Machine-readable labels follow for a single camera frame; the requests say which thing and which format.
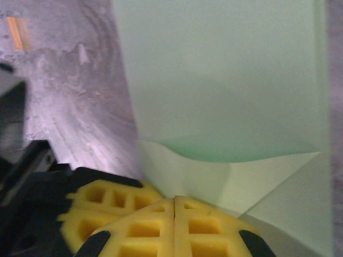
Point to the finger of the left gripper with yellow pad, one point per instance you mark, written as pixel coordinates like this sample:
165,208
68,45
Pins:
107,196
80,222

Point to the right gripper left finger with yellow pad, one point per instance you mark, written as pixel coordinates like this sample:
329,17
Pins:
150,233

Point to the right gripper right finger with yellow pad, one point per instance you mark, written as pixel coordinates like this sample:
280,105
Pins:
203,235

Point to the light green paper sheet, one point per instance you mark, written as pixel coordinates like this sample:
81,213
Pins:
214,80

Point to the small orange sticker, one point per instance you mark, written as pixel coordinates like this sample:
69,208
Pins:
17,33

